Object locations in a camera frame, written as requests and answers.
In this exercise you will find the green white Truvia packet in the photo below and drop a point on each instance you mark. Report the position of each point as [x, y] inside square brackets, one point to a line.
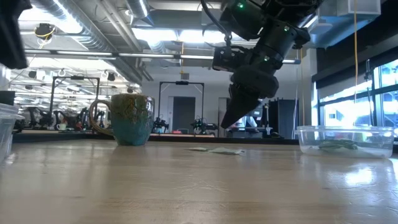
[329, 145]
[346, 143]

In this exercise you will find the background black robot arm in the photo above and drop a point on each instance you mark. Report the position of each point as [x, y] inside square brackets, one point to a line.
[40, 117]
[160, 124]
[202, 125]

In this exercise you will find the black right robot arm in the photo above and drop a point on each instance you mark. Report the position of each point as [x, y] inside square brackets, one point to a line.
[280, 34]

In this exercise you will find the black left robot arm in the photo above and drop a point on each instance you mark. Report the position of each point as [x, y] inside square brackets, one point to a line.
[12, 31]

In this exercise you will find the pale green Stevia packet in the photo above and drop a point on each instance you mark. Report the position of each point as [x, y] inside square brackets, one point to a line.
[228, 151]

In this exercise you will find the black cabinet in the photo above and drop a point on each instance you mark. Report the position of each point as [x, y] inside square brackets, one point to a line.
[283, 118]

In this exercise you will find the grey door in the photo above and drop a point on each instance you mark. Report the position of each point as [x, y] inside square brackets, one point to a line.
[183, 113]

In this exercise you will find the teal brown ceramic mug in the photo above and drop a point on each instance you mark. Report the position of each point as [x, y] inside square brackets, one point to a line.
[130, 124]

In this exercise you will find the grey ceiling unit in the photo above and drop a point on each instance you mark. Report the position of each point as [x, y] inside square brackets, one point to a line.
[351, 9]

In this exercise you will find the small white mug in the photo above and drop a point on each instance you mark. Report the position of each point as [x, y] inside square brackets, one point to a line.
[61, 126]

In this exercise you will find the dark screen panel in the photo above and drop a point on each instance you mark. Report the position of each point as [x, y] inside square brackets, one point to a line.
[6, 98]

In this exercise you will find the clear plastic bin white label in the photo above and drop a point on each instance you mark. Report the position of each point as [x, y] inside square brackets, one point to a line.
[6, 133]

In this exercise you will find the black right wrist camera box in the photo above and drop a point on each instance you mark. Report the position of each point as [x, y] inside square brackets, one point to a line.
[228, 59]

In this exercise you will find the black gantry frame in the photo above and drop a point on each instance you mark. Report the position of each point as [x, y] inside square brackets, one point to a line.
[76, 77]
[182, 82]

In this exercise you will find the black metal table frame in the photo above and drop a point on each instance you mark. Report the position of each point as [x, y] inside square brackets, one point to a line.
[174, 139]

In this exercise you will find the small silver ceiling duct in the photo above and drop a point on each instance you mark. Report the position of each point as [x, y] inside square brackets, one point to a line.
[138, 7]

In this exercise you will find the long ceiling light rail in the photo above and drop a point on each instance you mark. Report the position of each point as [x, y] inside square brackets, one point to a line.
[93, 53]

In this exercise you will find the large silver ceiling duct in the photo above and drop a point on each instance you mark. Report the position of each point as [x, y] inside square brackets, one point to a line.
[87, 28]

